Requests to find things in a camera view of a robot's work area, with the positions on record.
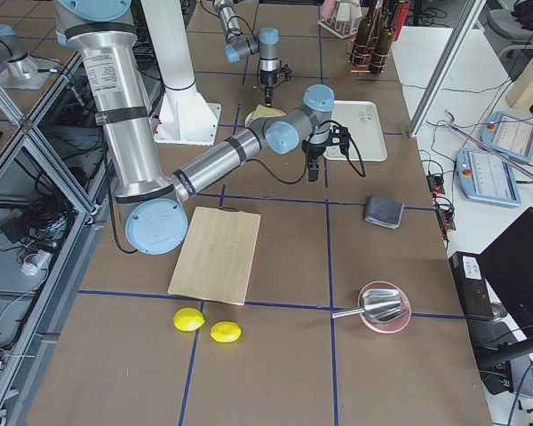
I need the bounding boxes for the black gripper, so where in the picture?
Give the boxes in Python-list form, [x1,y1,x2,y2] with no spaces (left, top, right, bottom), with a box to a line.
[258,64,292,107]
[301,123,351,182]

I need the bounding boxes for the grey round plate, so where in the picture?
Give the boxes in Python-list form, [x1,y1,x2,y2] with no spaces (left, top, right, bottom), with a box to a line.
[244,111,259,127]

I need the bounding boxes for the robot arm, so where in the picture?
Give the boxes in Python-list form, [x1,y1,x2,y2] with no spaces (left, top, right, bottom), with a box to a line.
[211,0,292,107]
[54,1,335,255]

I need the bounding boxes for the cream bear tray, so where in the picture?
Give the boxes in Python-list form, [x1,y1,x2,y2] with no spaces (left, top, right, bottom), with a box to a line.
[332,100,387,162]

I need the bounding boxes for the grey folded cloth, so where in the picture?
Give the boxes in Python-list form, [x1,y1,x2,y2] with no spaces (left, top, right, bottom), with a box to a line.
[363,194,404,229]

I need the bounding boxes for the dark green wine bottle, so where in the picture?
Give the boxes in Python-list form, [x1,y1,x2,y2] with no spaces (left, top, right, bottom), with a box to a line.
[369,1,410,75]

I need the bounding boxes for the wooden cutting board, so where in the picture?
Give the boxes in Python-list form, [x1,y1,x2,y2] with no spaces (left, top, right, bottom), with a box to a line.
[168,207,261,305]

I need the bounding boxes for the metal scoop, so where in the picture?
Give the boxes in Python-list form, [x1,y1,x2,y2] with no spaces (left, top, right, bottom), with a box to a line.
[331,288,406,323]

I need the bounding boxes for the blue teach pendant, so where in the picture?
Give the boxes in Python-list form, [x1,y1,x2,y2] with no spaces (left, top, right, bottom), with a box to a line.
[481,112,533,163]
[456,148,521,208]

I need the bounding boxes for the pink bowl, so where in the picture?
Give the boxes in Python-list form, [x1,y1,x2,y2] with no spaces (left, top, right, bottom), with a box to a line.
[357,280,412,334]

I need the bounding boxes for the black box device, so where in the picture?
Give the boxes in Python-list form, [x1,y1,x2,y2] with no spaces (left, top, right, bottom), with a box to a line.
[449,251,494,321]

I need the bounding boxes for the yellow lemon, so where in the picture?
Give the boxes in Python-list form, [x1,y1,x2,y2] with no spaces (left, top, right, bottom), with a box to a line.
[172,307,205,332]
[210,321,242,343]

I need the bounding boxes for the black laptop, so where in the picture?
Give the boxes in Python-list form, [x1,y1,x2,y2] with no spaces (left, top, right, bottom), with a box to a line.
[476,207,533,369]

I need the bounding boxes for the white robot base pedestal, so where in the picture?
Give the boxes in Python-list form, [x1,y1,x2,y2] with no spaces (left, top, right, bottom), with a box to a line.
[142,1,221,146]

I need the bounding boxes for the copper wire bottle rack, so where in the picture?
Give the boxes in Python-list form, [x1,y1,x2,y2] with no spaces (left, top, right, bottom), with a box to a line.
[348,42,390,75]

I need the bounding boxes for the white wire cup rack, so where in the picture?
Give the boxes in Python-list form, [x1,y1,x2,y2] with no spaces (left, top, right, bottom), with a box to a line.
[318,0,362,39]

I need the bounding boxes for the aluminium frame post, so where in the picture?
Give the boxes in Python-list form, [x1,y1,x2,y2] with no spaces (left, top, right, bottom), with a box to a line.
[408,0,487,138]

